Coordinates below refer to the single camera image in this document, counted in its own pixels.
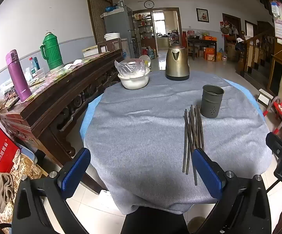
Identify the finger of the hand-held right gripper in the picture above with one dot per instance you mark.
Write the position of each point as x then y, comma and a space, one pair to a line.
276, 145

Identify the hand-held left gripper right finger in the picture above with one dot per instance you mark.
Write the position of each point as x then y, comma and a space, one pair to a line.
205, 173

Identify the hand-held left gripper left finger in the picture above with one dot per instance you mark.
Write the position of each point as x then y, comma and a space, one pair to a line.
76, 165

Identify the bundle of dark chopsticks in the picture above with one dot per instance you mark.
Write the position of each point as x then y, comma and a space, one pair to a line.
195, 126

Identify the grey metal utensil holder cup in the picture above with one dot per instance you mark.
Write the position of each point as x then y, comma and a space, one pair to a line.
210, 104

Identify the white step stool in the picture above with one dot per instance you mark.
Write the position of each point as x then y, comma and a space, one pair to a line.
263, 98

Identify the golden foil pile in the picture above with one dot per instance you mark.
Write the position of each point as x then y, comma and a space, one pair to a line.
27, 167

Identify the light blue table cover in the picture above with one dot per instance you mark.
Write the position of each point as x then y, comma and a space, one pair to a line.
89, 117

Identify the dark carved wooden sideboard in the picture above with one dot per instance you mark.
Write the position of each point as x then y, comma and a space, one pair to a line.
58, 102

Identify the dark cloth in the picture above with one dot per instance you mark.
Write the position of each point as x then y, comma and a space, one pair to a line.
153, 221

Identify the grey tablecloth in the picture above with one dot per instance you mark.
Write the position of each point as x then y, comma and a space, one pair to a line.
143, 126

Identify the wooden stair railing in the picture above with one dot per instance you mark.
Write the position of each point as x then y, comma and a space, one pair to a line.
253, 51

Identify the clear plastic container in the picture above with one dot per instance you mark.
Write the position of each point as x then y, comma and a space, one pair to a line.
40, 74

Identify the white plastic bowl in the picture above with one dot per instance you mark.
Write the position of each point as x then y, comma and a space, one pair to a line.
133, 82

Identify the white cloth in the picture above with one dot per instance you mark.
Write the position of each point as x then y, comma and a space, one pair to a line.
72, 64

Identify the purple thermos bottle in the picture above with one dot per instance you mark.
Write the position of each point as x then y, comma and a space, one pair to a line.
19, 78

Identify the large clear water bottle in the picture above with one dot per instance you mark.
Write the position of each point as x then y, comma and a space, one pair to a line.
221, 54

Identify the clear bottle with red cap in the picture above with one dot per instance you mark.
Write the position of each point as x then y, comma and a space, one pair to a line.
32, 65

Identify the golden electric kettle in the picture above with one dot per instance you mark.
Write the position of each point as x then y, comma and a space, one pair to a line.
177, 65

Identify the clear plastic bag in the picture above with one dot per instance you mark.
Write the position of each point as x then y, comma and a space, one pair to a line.
130, 67

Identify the orange carton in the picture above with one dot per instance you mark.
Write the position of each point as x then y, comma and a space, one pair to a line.
209, 53

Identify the green thermos jug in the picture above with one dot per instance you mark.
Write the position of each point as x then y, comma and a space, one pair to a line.
53, 53

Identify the dark wooden chair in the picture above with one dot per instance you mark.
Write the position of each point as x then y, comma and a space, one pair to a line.
109, 44

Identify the flat orange box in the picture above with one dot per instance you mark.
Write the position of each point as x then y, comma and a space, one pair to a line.
209, 38

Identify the dark wooden side table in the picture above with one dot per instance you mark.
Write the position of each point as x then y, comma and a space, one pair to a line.
202, 42

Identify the small white fan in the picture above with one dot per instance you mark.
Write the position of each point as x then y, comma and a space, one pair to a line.
146, 59

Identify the white chest freezer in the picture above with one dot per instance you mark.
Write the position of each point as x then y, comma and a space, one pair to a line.
125, 47

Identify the blue water jug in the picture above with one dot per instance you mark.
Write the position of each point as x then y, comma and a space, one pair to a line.
151, 53

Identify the white rice cooker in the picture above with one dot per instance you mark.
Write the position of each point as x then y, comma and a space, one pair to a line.
111, 36

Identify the grey refrigerator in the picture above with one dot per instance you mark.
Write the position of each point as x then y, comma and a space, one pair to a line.
117, 24

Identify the glass display shelf cabinet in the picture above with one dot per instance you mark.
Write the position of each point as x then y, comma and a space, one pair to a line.
142, 29

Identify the brown door with curtain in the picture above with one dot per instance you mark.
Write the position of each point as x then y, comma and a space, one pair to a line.
98, 12

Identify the pink wall calendar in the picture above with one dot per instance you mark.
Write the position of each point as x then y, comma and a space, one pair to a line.
281, 26

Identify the framed wall picture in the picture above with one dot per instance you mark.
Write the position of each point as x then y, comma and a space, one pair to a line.
202, 15

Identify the round wall clock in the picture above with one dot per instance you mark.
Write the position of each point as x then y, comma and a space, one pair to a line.
149, 4

